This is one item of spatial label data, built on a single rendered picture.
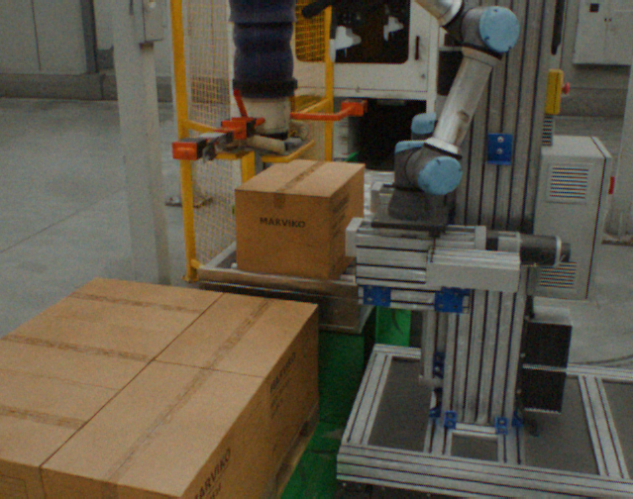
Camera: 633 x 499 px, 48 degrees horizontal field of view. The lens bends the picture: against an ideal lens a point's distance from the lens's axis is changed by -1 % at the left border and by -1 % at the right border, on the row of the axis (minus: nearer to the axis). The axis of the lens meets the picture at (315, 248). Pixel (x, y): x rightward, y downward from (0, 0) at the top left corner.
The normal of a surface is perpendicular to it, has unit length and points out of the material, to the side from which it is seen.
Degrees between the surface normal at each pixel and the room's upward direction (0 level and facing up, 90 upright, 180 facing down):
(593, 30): 90
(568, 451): 0
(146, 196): 88
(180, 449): 0
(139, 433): 0
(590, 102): 89
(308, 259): 90
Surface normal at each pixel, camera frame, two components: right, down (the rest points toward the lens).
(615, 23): -0.22, 0.32
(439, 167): 0.24, 0.44
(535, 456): 0.00, -0.94
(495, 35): 0.33, 0.19
